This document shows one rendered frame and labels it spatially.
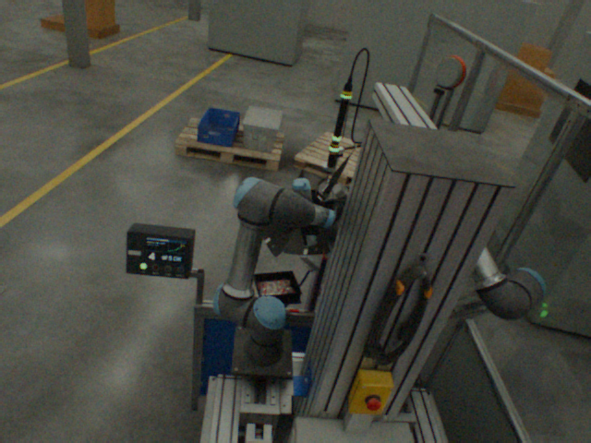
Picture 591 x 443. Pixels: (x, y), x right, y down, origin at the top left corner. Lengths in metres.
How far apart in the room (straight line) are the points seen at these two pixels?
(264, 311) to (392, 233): 0.74
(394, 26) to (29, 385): 6.48
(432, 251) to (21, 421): 2.43
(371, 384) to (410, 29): 6.63
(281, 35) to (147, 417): 7.69
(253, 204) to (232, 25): 8.16
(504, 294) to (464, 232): 0.48
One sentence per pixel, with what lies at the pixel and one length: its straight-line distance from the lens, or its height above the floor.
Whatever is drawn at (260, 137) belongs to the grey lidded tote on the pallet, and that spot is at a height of 0.34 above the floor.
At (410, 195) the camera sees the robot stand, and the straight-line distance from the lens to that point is 0.84.
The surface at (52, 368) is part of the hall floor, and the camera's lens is 3.05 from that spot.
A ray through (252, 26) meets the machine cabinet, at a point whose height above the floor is 0.63.
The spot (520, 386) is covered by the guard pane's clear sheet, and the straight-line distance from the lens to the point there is 1.91.
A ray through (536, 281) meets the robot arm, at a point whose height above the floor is 1.60.
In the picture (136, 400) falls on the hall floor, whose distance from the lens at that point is 2.82.
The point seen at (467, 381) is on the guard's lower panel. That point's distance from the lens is 2.20.
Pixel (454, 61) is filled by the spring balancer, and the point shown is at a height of 1.94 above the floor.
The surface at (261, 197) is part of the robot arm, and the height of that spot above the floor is 1.65.
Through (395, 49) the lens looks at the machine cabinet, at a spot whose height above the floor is 1.04.
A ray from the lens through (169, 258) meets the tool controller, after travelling 1.86.
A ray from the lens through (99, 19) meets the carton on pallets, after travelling 9.81.
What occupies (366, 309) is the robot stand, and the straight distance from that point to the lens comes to 1.02.
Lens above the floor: 2.36
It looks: 34 degrees down
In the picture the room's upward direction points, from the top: 11 degrees clockwise
